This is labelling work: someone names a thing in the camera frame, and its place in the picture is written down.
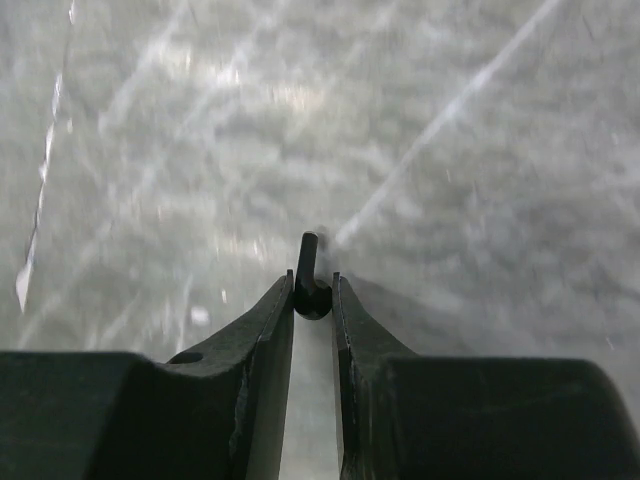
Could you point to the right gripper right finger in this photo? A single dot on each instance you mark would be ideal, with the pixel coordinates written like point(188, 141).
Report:
point(407, 416)

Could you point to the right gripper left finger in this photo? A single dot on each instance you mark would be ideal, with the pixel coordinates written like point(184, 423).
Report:
point(214, 411)

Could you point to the black earbud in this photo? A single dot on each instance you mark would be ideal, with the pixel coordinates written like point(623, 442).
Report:
point(312, 297)

